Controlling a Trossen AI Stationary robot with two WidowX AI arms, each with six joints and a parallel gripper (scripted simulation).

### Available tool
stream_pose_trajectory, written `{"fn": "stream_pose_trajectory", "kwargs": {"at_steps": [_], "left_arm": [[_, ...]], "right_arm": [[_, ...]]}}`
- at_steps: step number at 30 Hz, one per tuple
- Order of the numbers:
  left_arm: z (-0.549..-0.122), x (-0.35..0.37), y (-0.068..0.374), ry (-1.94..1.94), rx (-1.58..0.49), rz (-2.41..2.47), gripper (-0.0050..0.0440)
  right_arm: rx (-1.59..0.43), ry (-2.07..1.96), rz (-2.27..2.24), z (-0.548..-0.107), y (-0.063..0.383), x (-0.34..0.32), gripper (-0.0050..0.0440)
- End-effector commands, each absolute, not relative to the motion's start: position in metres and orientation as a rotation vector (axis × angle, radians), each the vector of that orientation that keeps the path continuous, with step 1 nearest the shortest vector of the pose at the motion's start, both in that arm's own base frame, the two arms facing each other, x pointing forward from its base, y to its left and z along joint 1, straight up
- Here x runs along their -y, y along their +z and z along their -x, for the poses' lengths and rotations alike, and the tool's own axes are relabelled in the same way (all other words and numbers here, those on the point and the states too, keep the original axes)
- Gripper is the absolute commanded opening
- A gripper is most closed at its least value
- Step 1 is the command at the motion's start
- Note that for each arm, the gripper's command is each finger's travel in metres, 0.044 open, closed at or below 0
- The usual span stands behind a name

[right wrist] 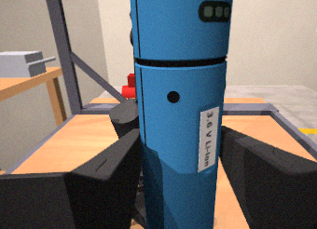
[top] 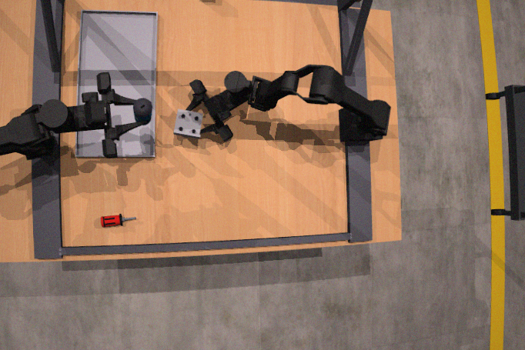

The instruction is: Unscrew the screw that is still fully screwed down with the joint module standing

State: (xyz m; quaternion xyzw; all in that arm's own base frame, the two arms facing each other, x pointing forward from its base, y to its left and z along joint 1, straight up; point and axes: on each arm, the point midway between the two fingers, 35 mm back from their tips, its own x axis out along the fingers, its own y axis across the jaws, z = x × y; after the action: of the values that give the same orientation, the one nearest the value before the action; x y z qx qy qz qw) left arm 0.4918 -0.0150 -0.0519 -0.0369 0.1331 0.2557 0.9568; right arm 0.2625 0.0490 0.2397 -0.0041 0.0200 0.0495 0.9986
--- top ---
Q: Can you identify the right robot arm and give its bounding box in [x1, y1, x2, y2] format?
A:
[0, 92, 106, 160]

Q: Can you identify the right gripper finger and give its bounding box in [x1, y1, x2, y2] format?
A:
[115, 121, 147, 141]
[112, 88, 136, 105]

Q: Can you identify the grey metal bracket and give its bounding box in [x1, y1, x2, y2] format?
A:
[173, 109, 203, 138]

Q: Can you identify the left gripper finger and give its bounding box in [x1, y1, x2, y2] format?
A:
[186, 94, 201, 111]
[200, 124, 218, 134]

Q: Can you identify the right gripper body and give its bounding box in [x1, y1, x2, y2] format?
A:
[73, 72, 117, 158]

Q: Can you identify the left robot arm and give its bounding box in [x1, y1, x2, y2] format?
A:
[204, 65, 391, 137]

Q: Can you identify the red screwdriver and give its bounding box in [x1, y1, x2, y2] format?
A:
[101, 214, 134, 227]

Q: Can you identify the blue electric screwdriver barrel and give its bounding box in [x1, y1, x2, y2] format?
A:
[133, 98, 152, 125]

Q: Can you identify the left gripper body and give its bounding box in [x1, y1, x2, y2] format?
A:
[189, 79, 239, 142]

